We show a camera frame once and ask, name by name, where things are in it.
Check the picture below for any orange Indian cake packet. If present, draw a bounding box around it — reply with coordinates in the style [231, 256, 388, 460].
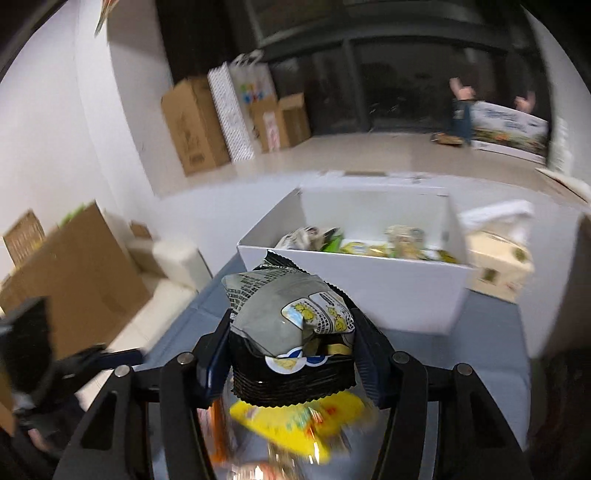
[208, 398, 230, 465]

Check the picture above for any black yellow chips bag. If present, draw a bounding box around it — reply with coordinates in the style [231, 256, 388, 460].
[222, 252, 356, 407]

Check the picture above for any beige biscuit packet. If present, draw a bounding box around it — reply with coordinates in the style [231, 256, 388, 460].
[386, 225, 426, 260]

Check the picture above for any long green snack packet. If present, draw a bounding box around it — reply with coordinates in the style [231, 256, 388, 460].
[322, 228, 344, 253]

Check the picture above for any white printed snack bag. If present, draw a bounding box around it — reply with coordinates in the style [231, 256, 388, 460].
[276, 226, 331, 251]

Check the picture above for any pale yellow snack bag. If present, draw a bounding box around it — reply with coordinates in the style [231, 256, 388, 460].
[339, 241, 391, 258]

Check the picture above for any person's left hand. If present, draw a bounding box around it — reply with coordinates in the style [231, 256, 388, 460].
[27, 428, 52, 454]

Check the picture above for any cream leather sofa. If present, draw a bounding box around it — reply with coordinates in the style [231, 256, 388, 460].
[73, 237, 213, 411]

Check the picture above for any white open cardboard box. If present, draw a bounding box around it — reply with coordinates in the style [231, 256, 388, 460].
[238, 177, 472, 335]

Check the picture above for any brown cardboard box near sofa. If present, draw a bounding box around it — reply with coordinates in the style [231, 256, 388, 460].
[1, 203, 150, 411]

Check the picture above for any yellow tissue pack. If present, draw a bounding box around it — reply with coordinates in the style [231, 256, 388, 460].
[459, 200, 535, 303]

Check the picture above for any small snack on windowsill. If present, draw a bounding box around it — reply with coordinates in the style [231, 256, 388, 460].
[430, 132, 465, 147]

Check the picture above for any dark blue small box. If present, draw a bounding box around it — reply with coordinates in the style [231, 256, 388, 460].
[451, 99, 474, 143]

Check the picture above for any small brown cardboard box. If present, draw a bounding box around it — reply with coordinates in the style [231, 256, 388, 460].
[249, 93, 311, 153]

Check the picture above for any large brown cardboard box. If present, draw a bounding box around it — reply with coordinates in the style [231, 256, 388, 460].
[160, 76, 230, 176]

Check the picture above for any printed landscape gift box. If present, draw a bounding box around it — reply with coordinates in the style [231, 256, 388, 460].
[471, 101, 549, 165]

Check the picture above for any white plastic bottle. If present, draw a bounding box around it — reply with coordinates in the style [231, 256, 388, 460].
[549, 116, 573, 176]

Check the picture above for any white dotted paper bag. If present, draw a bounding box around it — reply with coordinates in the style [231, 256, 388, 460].
[207, 50, 276, 163]

